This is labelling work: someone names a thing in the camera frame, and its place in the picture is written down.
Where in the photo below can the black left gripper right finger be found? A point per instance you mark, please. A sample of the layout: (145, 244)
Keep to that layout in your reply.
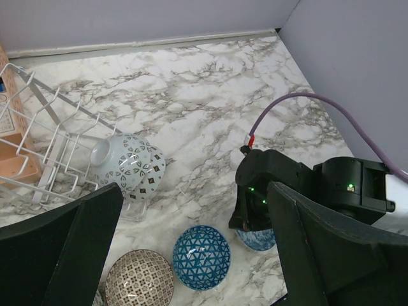
(328, 258)

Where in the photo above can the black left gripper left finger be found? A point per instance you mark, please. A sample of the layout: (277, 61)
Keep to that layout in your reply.
(57, 258)

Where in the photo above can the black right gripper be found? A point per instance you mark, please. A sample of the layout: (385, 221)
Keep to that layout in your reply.
(253, 175)

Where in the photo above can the blue floral patterned bowl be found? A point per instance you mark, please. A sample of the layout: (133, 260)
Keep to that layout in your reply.
(258, 240)

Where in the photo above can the blue triangle patterned bowl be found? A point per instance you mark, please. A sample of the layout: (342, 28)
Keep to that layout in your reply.
(201, 258)

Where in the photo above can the white diamond patterned bowl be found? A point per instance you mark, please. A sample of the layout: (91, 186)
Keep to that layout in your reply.
(152, 179)

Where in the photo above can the white petal patterned bowl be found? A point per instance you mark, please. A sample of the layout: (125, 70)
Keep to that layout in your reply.
(122, 159)

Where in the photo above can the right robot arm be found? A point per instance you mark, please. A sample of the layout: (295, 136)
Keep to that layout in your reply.
(362, 189)

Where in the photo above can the black leaf patterned bowl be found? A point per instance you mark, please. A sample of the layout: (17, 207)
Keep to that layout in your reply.
(98, 299)

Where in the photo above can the brown checker patterned bowl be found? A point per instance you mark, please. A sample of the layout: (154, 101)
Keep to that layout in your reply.
(140, 277)

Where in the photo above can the orange plastic file organizer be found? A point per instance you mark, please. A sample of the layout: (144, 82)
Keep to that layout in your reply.
(17, 159)

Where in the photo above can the white wire dish rack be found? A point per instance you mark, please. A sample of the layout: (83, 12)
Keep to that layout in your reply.
(63, 133)

